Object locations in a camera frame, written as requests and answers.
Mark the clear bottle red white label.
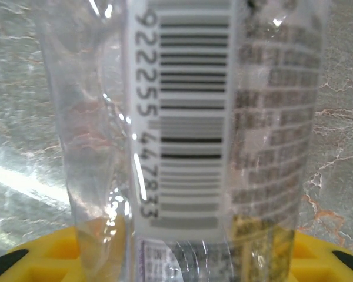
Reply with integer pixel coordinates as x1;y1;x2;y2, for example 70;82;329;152
36;0;332;282

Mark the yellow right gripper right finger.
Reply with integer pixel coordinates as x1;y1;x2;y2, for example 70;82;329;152
291;231;353;282

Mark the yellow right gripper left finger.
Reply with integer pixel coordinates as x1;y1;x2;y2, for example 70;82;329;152
0;224;86;282

